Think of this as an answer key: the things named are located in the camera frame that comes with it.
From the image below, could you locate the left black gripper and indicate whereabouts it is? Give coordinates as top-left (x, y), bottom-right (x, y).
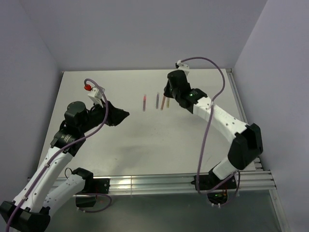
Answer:
top-left (79, 98), bottom-right (129, 133)

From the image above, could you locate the orange highlighter pen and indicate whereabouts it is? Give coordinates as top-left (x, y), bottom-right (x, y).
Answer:
top-left (160, 96), bottom-right (166, 111)

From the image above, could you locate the purple highlighter pen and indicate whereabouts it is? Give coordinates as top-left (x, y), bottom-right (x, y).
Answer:
top-left (155, 92), bottom-right (160, 109)

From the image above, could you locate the red highlighter pen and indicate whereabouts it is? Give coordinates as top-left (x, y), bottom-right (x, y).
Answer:
top-left (142, 94), bottom-right (147, 112)

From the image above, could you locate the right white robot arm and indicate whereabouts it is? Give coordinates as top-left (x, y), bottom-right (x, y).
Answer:
top-left (164, 70), bottom-right (263, 189)

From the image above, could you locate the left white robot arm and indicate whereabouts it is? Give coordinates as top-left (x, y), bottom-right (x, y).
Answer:
top-left (0, 101), bottom-right (129, 232)

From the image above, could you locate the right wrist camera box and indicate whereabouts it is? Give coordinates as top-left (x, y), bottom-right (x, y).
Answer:
top-left (175, 60), bottom-right (190, 75)

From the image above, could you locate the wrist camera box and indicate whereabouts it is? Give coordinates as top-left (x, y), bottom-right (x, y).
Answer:
top-left (84, 84), bottom-right (105, 107)
top-left (175, 60), bottom-right (190, 75)

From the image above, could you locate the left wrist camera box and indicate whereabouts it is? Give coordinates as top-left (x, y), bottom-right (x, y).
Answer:
top-left (84, 84), bottom-right (105, 107)

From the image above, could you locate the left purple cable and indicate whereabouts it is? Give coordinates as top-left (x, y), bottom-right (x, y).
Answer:
top-left (4, 78), bottom-right (113, 232)

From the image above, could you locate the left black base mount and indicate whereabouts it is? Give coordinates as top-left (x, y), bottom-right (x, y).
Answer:
top-left (75, 178), bottom-right (110, 209)

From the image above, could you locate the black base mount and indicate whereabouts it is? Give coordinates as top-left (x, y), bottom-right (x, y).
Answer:
top-left (75, 178), bottom-right (110, 209)
top-left (191, 174), bottom-right (240, 206)

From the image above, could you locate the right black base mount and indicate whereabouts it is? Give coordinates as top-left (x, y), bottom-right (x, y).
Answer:
top-left (191, 174), bottom-right (240, 206)

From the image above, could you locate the aluminium right side rail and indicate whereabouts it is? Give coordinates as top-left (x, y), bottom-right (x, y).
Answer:
top-left (226, 69), bottom-right (264, 171)

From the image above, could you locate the aluminium rail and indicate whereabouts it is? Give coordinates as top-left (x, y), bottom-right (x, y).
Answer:
top-left (226, 69), bottom-right (264, 171)
top-left (25, 170), bottom-right (277, 196)

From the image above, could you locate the aluminium front rail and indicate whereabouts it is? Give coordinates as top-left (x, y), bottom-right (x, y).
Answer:
top-left (25, 170), bottom-right (277, 196)

